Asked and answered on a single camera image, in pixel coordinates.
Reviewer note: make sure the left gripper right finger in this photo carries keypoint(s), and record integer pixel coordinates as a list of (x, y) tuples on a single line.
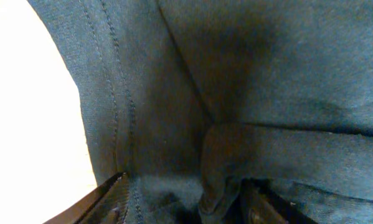
[(260, 205)]

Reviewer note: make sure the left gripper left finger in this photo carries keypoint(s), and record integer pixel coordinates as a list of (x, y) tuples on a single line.
[(107, 204)]

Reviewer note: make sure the black t-shirt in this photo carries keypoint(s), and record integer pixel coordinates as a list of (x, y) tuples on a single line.
[(190, 98)]

